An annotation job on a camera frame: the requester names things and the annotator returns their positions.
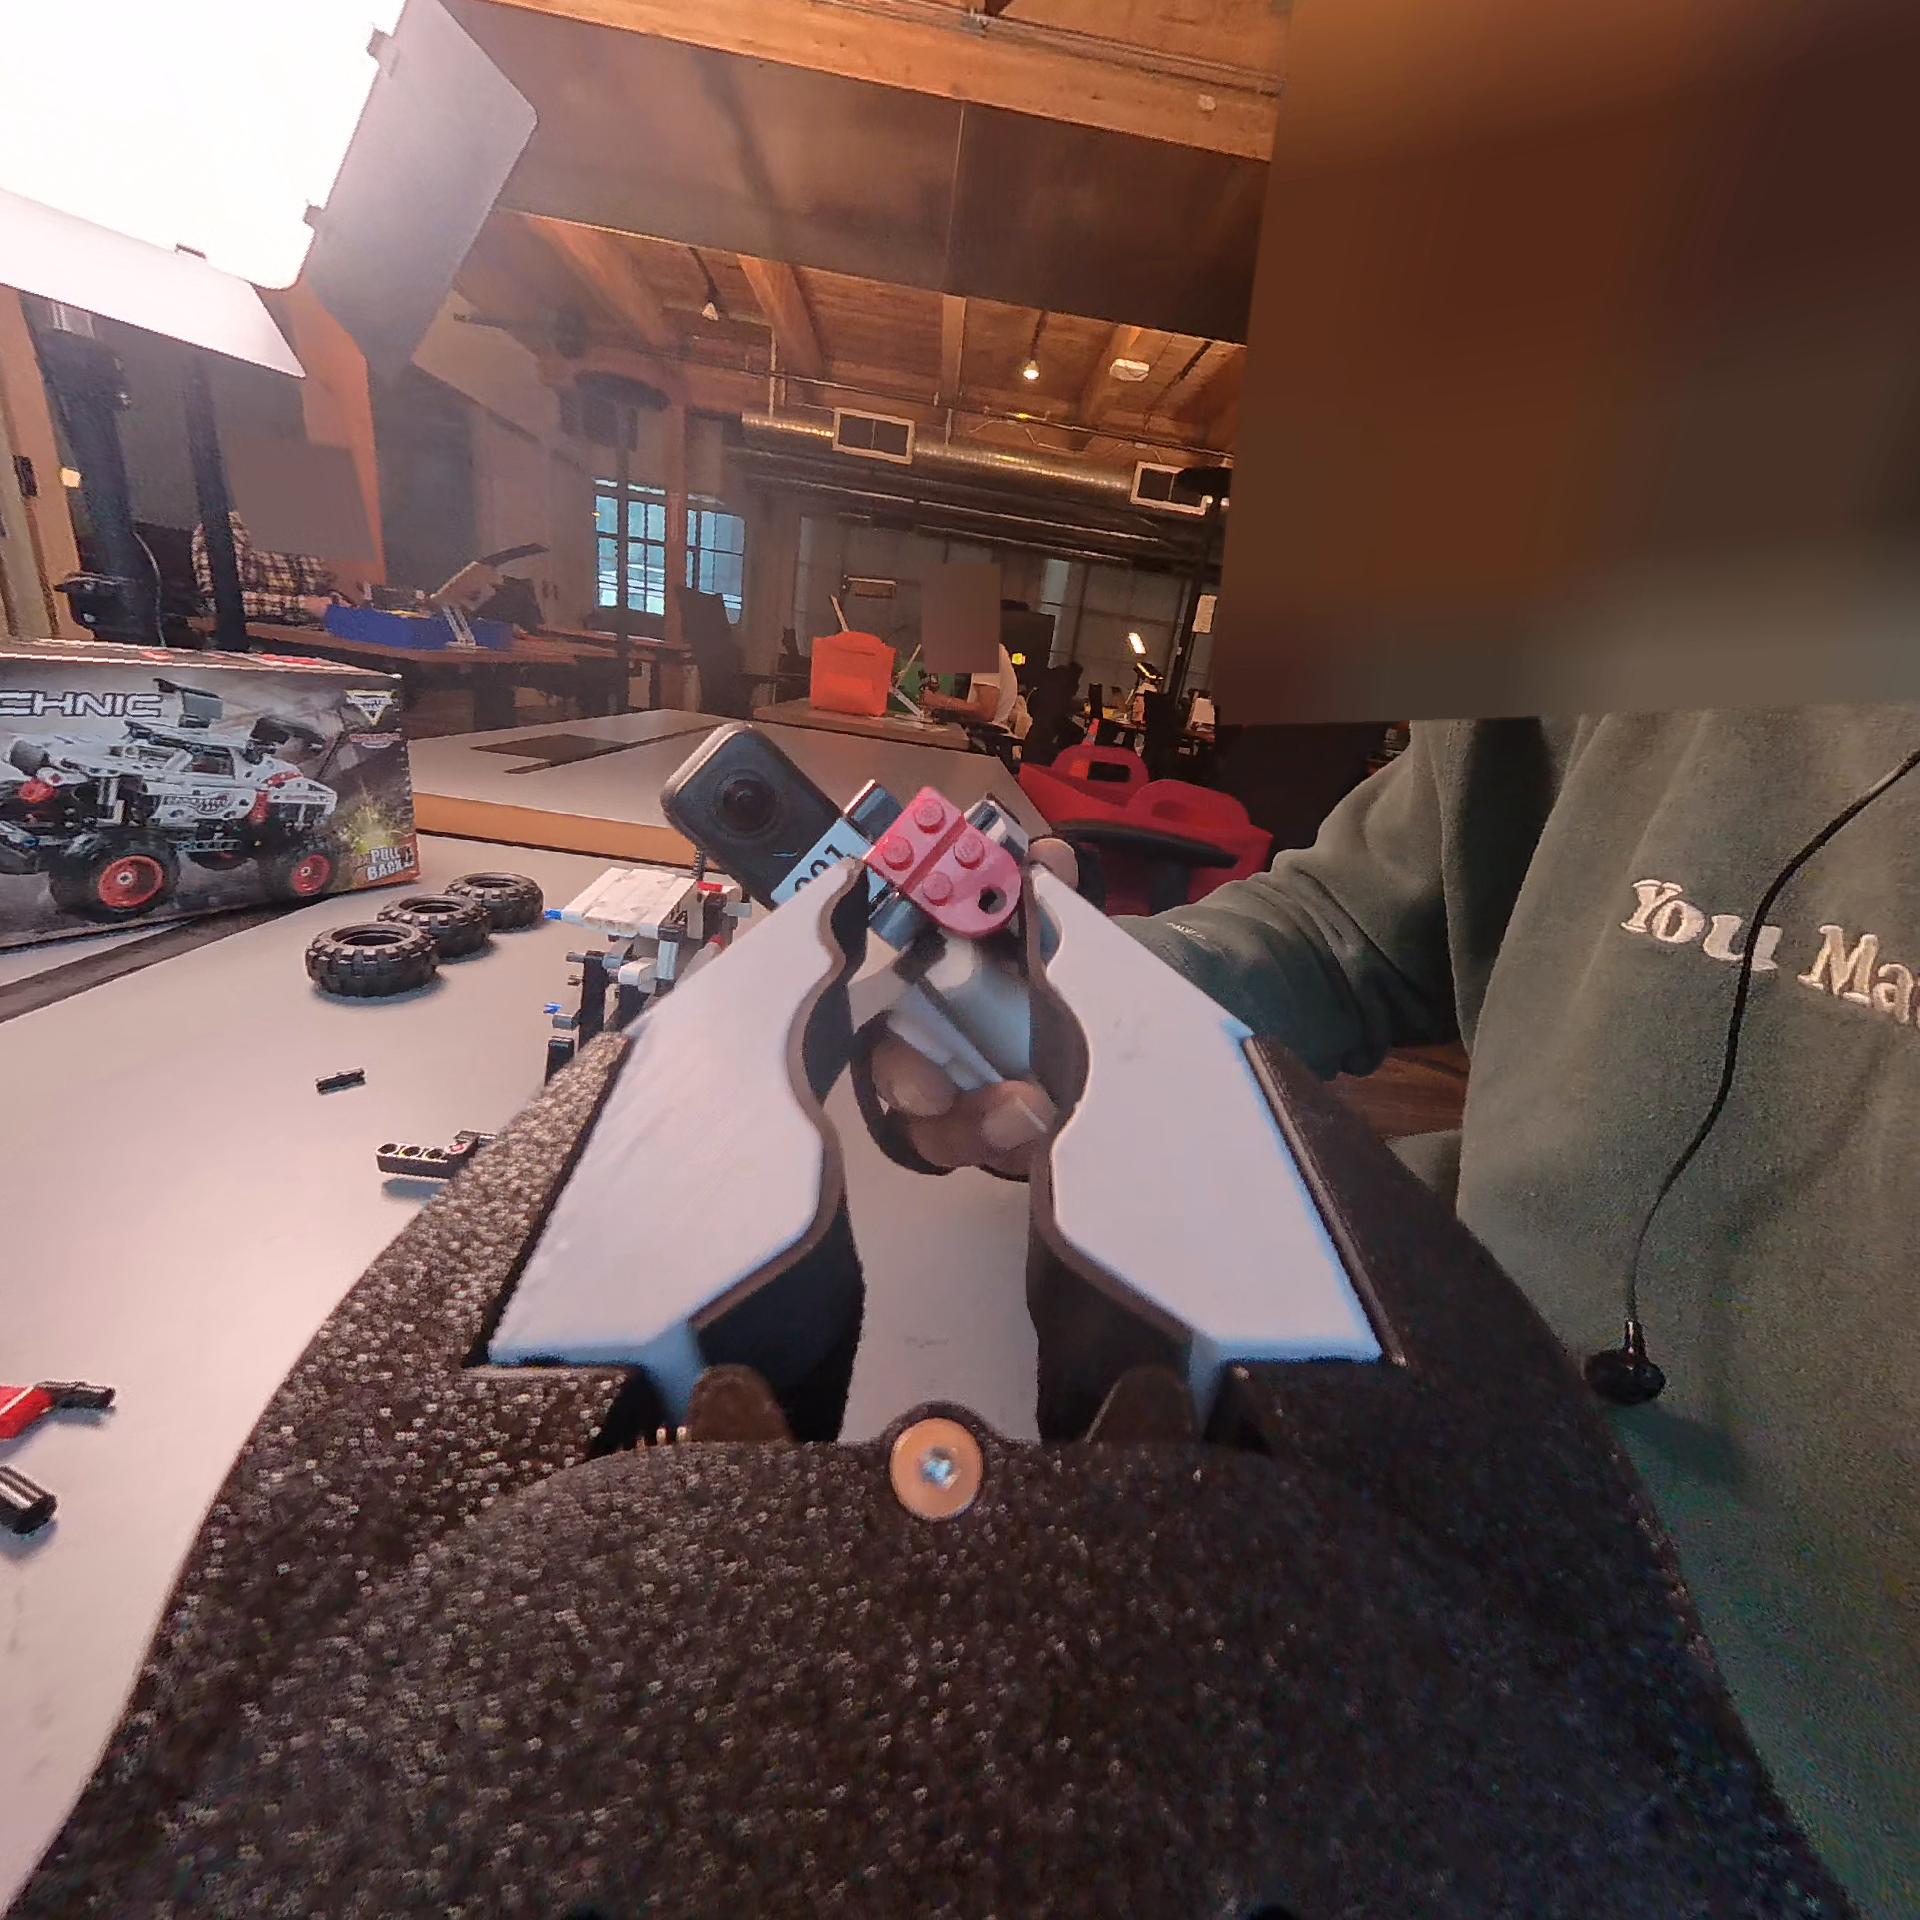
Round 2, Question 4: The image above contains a green sweatshirt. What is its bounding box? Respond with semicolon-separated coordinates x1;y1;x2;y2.
1366;712;1920;1920

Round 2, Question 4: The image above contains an orange crate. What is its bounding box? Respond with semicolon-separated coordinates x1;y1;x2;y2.
807;631;899;719

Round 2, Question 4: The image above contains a black drawstring cord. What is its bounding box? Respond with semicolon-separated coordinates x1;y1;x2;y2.
1582;750;1920;1408

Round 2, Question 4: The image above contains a black light stand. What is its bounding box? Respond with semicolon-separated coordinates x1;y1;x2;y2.
31;324;259;653

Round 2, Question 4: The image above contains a toy set cardboard box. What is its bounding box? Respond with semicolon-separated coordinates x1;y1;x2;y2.
0;641;425;950

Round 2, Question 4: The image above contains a grey desk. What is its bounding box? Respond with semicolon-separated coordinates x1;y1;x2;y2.
0;809;1053;1876

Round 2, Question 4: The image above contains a wooden-edged table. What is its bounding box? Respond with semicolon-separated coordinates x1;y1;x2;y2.
405;706;1053;874

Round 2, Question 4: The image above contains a red plastic seat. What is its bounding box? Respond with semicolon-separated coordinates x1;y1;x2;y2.
1023;742;1278;921

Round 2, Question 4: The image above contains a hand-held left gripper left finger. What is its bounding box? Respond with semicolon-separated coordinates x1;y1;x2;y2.
489;866;876;1377

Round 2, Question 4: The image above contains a red toy brick piece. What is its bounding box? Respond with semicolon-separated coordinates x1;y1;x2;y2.
864;787;1033;942

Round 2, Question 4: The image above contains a white light panel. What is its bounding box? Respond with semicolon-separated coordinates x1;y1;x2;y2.
0;181;308;381

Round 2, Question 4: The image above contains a toy vehicle chassis build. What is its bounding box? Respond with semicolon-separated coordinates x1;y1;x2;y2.
376;862;760;1182

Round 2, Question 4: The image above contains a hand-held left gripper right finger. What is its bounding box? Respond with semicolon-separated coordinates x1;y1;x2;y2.
1027;872;1392;1400

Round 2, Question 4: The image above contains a dark reflector panel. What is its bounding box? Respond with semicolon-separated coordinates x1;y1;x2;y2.
295;0;542;381

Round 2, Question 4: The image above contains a person's right forearm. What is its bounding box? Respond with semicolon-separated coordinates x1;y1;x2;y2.
1120;734;1478;1089

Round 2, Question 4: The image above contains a pile of small toy bricks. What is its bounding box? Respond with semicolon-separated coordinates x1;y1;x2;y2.
0;1374;120;1538

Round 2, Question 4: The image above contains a person's right hand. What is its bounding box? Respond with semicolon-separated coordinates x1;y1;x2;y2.
864;1022;1072;1176

